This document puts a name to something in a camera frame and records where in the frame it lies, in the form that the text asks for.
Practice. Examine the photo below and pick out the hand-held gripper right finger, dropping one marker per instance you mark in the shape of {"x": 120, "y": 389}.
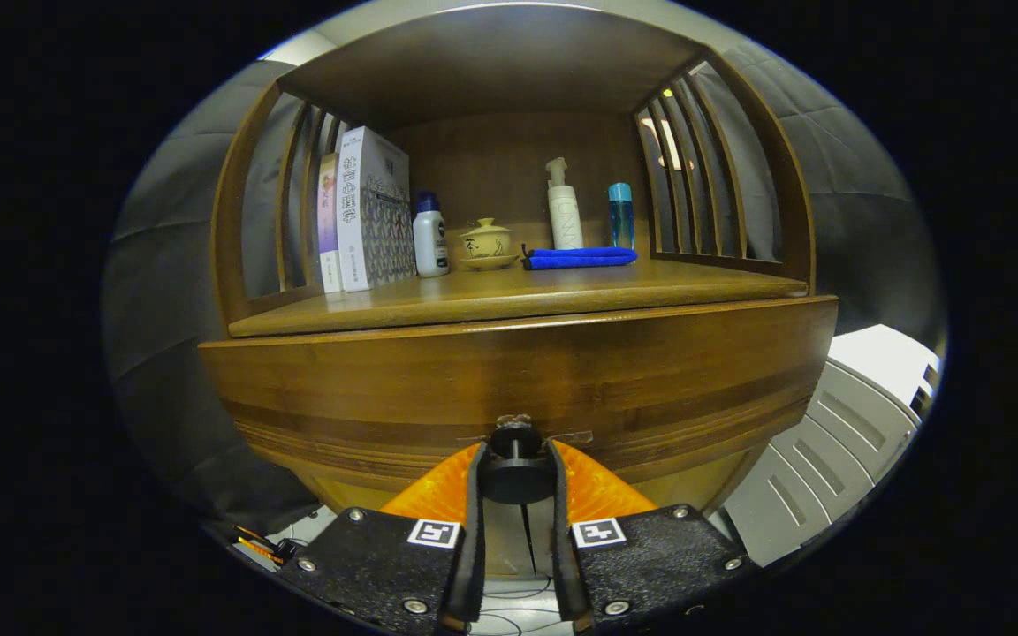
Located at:
{"x": 650, "y": 565}

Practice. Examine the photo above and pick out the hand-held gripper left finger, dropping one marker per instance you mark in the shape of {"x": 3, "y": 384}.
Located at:
{"x": 385, "y": 565}

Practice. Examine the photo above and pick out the wooden drawer with black knob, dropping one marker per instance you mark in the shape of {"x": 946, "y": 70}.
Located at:
{"x": 518, "y": 371}

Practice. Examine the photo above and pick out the wooden countertop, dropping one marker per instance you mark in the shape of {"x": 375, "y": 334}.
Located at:
{"x": 562, "y": 291}

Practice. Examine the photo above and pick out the wooden cabinet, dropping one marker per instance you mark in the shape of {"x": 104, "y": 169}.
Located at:
{"x": 509, "y": 71}

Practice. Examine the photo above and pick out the white slatted appliance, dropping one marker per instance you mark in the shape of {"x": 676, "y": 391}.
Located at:
{"x": 827, "y": 442}

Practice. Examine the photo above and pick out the blue folded cloth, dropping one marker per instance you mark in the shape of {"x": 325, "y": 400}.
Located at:
{"x": 580, "y": 258}

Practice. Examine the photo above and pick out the white bottle with blue cap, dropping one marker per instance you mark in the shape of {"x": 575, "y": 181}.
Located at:
{"x": 430, "y": 243}

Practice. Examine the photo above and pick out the yellow lidded teacup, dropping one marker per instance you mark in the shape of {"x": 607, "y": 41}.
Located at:
{"x": 487, "y": 243}

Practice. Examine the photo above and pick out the clear blue bottle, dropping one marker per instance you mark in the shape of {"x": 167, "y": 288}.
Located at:
{"x": 621, "y": 221}

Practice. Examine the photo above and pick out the thin purple book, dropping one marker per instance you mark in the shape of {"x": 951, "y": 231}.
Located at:
{"x": 329, "y": 221}

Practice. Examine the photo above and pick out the thick white book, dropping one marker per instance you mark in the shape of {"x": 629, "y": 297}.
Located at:
{"x": 368, "y": 212}

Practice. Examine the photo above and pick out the white pump bottle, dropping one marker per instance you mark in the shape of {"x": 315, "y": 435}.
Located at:
{"x": 565, "y": 221}

